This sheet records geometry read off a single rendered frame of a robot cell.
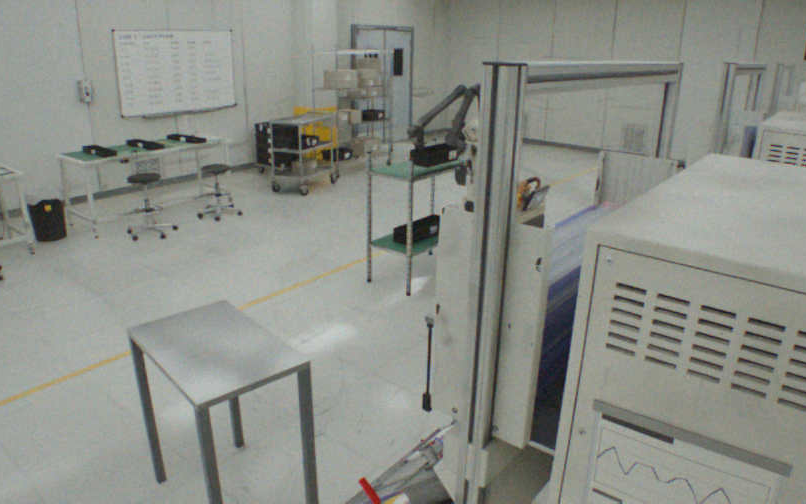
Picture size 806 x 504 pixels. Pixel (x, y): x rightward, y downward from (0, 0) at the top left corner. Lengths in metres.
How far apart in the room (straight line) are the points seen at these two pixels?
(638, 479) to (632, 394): 0.12
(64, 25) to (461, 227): 7.45
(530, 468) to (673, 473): 0.36
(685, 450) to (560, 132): 11.33
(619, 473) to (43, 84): 7.58
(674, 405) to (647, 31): 10.76
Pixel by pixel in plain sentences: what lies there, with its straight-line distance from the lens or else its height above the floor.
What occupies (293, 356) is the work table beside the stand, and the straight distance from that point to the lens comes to 2.24.
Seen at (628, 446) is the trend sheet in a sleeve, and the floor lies 1.45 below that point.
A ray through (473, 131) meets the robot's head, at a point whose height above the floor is 1.30.
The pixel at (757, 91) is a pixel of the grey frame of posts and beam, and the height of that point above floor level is 1.78.
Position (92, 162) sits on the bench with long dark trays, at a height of 0.79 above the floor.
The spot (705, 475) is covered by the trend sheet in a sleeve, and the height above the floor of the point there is 1.46.
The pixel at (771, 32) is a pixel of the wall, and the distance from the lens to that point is 10.97.
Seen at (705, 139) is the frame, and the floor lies 1.65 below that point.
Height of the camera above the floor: 1.92
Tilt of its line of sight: 20 degrees down
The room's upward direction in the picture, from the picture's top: 1 degrees clockwise
